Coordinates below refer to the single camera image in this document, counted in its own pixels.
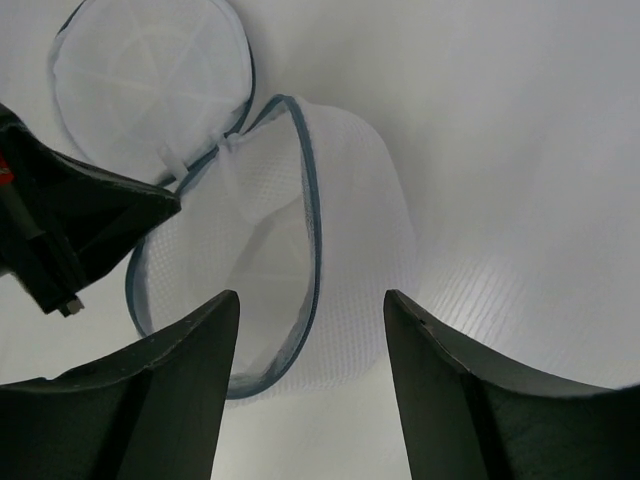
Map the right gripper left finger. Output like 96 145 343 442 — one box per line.
1 291 240 479

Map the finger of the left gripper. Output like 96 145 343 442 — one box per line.
1 107 180 315

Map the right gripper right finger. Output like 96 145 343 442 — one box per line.
384 290 639 479

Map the clear plastic dome insert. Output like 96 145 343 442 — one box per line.
49 1 416 402

